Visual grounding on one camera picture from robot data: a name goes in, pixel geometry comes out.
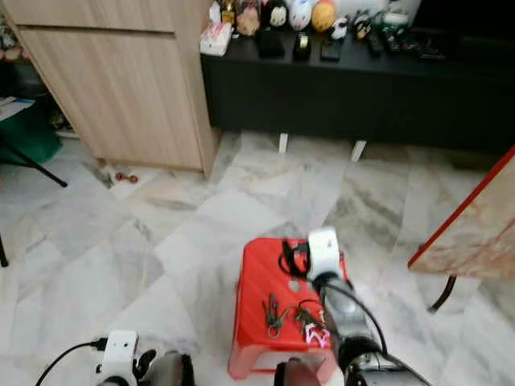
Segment keys with pink strap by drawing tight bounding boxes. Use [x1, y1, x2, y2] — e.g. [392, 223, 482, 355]
[294, 299, 332, 348]

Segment black tripod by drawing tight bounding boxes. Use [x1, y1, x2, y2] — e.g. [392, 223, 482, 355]
[0, 138, 68, 268]

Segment green bag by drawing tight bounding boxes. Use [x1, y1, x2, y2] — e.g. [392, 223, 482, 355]
[0, 101, 64, 168]

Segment white paper sheet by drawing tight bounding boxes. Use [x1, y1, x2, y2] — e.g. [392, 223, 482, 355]
[0, 96, 35, 121]

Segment small shelf figurines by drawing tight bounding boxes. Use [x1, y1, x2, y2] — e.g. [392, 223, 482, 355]
[0, 28, 23, 64]

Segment light wooden cabinet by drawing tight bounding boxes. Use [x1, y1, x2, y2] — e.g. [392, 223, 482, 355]
[4, 0, 220, 179]

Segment pink tissue box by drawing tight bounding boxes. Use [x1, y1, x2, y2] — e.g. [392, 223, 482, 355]
[200, 23, 233, 57]

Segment red plastic stool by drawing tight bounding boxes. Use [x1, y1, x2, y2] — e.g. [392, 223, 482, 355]
[227, 236, 351, 380]

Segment gold trophy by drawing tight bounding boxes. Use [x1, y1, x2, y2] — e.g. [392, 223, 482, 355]
[219, 0, 236, 27]

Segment dark green key bunch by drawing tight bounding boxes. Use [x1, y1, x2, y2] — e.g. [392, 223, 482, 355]
[261, 294, 286, 337]

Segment red lid jar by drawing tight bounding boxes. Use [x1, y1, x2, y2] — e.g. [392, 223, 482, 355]
[235, 0, 262, 38]

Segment black pouch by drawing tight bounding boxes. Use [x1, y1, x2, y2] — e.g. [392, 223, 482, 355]
[256, 29, 287, 59]

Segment black round plush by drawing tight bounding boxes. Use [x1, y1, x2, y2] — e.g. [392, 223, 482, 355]
[262, 0, 289, 31]

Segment black upright gadget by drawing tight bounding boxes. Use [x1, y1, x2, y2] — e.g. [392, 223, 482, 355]
[294, 32, 313, 63]

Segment white round plush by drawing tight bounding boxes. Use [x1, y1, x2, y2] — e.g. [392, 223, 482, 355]
[289, 0, 313, 31]

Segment black flat gadget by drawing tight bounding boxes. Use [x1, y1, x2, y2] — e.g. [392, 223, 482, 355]
[320, 37, 343, 64]

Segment black low console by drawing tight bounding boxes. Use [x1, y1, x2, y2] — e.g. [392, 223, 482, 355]
[200, 31, 515, 155]

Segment yellow round plush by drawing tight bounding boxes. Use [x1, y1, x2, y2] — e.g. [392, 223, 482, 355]
[311, 0, 337, 33]

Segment small panda figure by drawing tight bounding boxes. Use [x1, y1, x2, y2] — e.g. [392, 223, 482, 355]
[332, 18, 350, 41]

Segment black white figure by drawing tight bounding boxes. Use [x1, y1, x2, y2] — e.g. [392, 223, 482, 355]
[352, 10, 374, 41]

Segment white green dock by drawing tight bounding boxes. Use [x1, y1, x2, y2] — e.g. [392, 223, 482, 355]
[382, 8, 411, 31]

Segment large black remote control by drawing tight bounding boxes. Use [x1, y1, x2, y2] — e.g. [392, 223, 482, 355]
[406, 34, 447, 61]

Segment black curved table leg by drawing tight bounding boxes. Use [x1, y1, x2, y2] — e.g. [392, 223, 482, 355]
[428, 275, 458, 314]

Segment marble table with red edge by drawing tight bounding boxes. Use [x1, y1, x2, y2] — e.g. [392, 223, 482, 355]
[407, 145, 515, 281]

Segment black television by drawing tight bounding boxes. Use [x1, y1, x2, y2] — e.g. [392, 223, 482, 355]
[414, 0, 515, 37]

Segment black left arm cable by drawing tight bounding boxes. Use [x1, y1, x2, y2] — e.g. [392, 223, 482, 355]
[36, 339, 107, 386]

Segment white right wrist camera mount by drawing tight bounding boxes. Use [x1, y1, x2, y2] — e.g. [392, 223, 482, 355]
[307, 227, 342, 278]

